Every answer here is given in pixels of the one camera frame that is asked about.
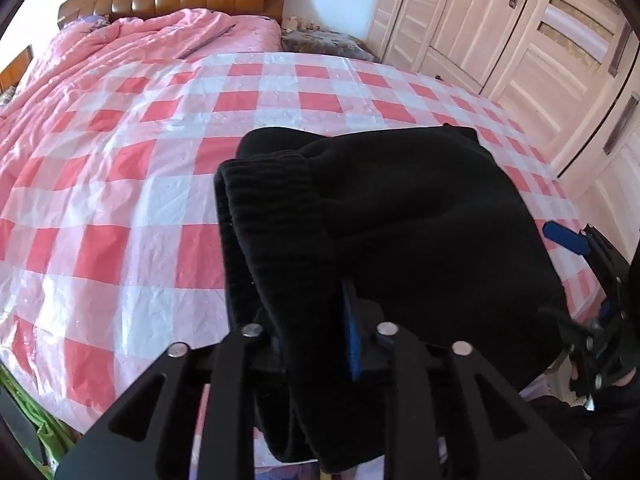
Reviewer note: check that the green bag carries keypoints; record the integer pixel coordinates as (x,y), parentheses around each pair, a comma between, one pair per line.
(30,410)

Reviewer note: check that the pink quilt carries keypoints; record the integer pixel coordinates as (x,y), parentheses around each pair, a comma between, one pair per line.
(90,60)

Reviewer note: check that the nightstand with dark floral cloth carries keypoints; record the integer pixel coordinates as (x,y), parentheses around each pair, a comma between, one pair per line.
(325,42)

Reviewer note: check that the purple floral pillow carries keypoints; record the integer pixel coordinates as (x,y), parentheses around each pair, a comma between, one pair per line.
(92,20)

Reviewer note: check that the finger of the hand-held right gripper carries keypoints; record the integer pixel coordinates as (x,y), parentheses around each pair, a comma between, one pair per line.
(567,237)
(604,312)

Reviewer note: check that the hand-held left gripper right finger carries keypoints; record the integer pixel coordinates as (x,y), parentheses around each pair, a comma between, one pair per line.
(354,345)

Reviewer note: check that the pink white checked plastic sheet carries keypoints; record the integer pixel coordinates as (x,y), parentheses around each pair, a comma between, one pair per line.
(150,185)

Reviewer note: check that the light wooden wardrobe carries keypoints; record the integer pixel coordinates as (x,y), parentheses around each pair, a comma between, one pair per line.
(525,45)

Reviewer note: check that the wooden bedside cabinet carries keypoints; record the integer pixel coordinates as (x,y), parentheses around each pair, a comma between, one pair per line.
(15,67)

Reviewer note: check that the black pants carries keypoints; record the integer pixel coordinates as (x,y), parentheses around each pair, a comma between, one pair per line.
(400,240)

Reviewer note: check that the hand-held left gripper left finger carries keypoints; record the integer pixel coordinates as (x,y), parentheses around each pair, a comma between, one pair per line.
(235,360)

